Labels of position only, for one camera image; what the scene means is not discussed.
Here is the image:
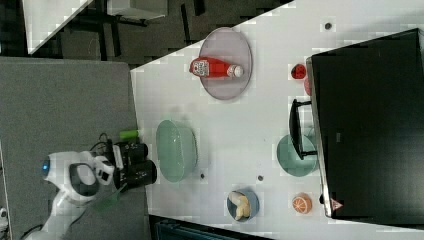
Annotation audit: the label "red toy strawberry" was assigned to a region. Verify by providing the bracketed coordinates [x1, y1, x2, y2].
[291, 64, 307, 80]

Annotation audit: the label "toy banana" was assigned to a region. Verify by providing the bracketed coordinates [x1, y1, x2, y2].
[229, 191, 251, 220]

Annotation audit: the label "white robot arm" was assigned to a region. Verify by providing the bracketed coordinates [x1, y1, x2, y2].
[20, 144, 128, 240]

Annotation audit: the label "green marker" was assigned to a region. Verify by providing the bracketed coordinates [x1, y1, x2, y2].
[119, 130, 139, 140]

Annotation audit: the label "green spatula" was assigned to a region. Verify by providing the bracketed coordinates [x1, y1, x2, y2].
[92, 184, 127, 212]

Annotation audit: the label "red ketchup bottle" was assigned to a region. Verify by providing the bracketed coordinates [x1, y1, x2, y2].
[189, 57, 244, 78]

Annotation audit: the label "green plastic strainer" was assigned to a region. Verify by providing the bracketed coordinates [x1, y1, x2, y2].
[156, 120, 198, 183]

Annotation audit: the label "toy orange slice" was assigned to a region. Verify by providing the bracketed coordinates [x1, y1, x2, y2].
[292, 193, 313, 214]

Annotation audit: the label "black cylinder cup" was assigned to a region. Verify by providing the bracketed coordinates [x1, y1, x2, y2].
[113, 160, 157, 189]
[132, 143, 149, 162]

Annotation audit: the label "blue bowl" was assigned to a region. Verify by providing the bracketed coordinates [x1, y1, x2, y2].
[227, 188, 260, 222]

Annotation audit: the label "grey mat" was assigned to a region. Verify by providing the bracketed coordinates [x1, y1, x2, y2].
[1, 57, 150, 240]

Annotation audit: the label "black cable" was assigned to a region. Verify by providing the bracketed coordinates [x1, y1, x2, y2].
[89, 132, 113, 154]

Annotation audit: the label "grey round plate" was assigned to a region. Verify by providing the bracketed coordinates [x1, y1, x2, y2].
[198, 27, 254, 101]

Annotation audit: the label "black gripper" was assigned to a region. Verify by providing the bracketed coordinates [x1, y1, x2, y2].
[113, 143, 140, 167]

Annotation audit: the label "teal green plate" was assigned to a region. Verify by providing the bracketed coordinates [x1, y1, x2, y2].
[276, 135, 318, 177]

